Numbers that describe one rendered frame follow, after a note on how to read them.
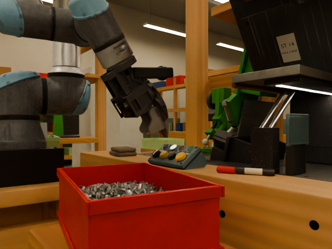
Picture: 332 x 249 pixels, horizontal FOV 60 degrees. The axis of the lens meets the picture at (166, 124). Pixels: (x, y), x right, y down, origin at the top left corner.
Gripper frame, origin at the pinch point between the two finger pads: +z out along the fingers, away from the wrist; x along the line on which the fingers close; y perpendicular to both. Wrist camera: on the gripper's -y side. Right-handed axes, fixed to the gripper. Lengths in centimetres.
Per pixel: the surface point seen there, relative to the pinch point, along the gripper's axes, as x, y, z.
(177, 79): -480, -415, 154
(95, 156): -46.3, 3.8, 10.5
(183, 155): 1.4, -0.1, 8.0
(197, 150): 2.4, -4.2, 9.4
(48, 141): -73, 8, 1
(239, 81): 16.1, -13.3, -4.4
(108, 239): 22.8, 30.5, -5.2
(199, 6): -52, -90, -15
